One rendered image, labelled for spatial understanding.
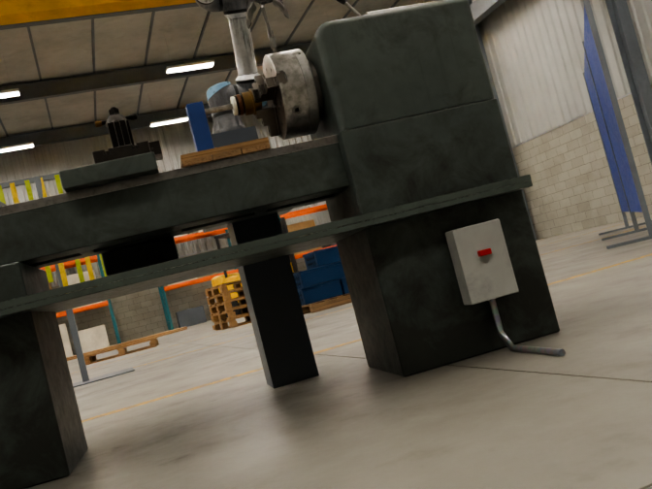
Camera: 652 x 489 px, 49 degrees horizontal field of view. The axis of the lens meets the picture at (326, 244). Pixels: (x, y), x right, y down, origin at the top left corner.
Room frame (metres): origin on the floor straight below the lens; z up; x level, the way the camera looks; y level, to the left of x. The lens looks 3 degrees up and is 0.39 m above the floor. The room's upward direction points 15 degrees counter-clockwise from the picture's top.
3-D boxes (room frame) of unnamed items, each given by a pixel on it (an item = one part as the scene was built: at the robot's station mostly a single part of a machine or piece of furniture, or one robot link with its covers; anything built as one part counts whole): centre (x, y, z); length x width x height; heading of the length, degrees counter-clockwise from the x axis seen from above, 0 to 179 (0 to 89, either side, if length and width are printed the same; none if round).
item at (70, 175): (2.51, 0.66, 0.89); 0.53 x 0.30 x 0.06; 12
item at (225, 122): (3.11, 0.29, 1.15); 0.15 x 0.15 x 0.10
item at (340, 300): (9.87, 0.01, 0.39); 1.20 x 0.80 x 0.79; 117
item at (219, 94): (3.11, 0.28, 1.27); 0.13 x 0.12 x 0.14; 104
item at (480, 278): (2.29, -0.54, 0.22); 0.42 x 0.18 x 0.44; 12
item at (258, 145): (2.56, 0.28, 0.88); 0.36 x 0.30 x 0.04; 12
